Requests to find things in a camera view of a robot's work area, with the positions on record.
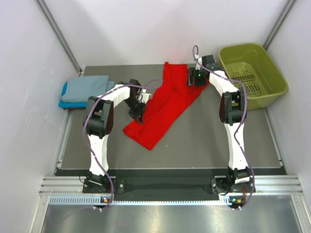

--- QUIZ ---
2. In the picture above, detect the white slotted cable duct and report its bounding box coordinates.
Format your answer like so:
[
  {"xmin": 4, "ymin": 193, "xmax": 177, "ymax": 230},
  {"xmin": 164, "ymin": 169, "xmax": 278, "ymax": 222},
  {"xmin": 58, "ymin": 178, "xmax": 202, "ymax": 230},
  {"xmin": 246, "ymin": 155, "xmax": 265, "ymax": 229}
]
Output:
[{"xmin": 49, "ymin": 195, "xmax": 246, "ymax": 205}]

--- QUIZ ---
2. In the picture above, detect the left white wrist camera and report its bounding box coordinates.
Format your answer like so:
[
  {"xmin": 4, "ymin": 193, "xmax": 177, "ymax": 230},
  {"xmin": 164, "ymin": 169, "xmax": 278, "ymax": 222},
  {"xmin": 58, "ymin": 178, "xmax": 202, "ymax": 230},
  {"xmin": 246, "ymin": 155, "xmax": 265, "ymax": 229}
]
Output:
[{"xmin": 139, "ymin": 89, "xmax": 152, "ymax": 103}]

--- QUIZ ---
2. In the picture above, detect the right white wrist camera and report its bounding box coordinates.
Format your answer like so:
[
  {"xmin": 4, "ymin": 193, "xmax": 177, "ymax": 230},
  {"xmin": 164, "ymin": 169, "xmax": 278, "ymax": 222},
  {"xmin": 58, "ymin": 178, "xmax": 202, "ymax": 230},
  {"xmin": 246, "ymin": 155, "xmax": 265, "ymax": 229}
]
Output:
[{"xmin": 194, "ymin": 54, "xmax": 202, "ymax": 70}]

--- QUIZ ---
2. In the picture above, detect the green plastic basket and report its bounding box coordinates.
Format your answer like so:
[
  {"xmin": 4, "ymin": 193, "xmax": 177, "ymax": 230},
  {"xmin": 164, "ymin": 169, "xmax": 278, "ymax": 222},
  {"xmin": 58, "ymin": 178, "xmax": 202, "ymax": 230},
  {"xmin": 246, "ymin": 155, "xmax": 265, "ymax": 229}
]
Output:
[{"xmin": 218, "ymin": 43, "xmax": 288, "ymax": 110}]

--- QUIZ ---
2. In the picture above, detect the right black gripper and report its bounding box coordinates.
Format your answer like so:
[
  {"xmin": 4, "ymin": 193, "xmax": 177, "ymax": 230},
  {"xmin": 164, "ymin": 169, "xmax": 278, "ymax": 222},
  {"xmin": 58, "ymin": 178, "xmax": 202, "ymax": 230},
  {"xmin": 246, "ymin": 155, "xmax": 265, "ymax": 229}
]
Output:
[{"xmin": 185, "ymin": 68, "xmax": 206, "ymax": 87}]

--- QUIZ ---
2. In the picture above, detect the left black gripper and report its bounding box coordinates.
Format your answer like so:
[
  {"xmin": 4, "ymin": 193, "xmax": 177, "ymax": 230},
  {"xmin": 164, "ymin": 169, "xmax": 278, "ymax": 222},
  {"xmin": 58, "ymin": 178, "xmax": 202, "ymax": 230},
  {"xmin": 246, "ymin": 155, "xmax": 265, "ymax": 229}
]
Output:
[{"xmin": 124, "ymin": 98, "xmax": 148, "ymax": 126}]

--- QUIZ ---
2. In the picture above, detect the grey-blue folded t shirt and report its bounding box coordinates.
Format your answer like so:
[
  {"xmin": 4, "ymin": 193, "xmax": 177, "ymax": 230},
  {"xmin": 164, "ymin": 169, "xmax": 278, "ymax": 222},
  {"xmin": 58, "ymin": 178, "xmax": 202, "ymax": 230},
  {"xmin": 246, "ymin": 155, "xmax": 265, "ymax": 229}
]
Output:
[{"xmin": 61, "ymin": 75, "xmax": 115, "ymax": 103}]

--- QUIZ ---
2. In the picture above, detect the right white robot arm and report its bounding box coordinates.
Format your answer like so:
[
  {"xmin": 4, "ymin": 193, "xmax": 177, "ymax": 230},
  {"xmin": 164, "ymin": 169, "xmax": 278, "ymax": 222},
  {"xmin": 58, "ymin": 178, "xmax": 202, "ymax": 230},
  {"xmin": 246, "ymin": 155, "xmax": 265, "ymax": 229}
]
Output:
[{"xmin": 188, "ymin": 53, "xmax": 251, "ymax": 194}]

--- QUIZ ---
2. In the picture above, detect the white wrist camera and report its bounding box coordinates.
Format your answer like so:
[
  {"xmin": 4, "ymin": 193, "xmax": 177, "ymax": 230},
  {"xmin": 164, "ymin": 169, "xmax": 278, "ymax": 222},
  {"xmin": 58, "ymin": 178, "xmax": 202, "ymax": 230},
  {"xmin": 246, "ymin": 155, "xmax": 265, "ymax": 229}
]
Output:
[
  {"xmin": 194, "ymin": 54, "xmax": 202, "ymax": 70},
  {"xmin": 139, "ymin": 89, "xmax": 152, "ymax": 103}
]

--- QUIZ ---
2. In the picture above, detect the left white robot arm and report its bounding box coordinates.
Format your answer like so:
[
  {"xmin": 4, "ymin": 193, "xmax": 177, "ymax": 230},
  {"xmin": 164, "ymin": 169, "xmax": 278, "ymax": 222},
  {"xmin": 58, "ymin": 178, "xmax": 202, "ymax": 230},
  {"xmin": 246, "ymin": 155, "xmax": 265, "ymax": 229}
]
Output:
[{"xmin": 83, "ymin": 79, "xmax": 150, "ymax": 193}]

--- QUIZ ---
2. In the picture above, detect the bright blue folded t shirt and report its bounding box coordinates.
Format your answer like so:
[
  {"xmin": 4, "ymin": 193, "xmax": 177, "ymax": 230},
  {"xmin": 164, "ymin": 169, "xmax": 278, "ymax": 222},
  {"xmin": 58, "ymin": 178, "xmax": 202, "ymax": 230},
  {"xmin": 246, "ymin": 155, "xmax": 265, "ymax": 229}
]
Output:
[{"xmin": 58, "ymin": 82, "xmax": 87, "ymax": 109}]

